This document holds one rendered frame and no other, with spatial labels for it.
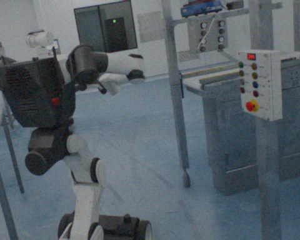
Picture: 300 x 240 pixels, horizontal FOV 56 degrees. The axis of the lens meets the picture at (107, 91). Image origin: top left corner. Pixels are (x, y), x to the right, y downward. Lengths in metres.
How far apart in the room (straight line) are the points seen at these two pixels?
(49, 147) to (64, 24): 5.62
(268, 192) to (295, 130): 1.11
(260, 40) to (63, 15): 5.79
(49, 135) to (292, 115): 1.83
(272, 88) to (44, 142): 0.93
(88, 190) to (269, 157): 0.94
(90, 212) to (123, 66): 0.84
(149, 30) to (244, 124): 5.03
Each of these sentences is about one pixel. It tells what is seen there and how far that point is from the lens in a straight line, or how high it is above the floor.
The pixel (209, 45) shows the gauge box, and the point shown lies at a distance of 1.89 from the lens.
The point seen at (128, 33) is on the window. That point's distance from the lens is 6.87.
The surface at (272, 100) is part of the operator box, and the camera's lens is 1.19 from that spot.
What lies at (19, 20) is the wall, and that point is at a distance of 6.81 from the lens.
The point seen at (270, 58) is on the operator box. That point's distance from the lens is 1.15.
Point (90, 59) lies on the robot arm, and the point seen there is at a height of 1.24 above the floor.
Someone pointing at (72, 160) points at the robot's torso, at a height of 0.72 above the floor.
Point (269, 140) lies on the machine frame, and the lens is 1.38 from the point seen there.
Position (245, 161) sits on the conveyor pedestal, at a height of 0.25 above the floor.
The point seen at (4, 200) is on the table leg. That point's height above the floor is 0.52.
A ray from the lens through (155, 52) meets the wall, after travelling 7.05.
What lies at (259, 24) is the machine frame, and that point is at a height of 1.27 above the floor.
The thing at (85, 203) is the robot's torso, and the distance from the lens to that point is 1.68.
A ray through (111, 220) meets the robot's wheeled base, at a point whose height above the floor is 0.19.
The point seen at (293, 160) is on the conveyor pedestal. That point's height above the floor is 0.15.
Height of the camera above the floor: 1.34
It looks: 12 degrees down
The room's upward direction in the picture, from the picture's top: 10 degrees counter-clockwise
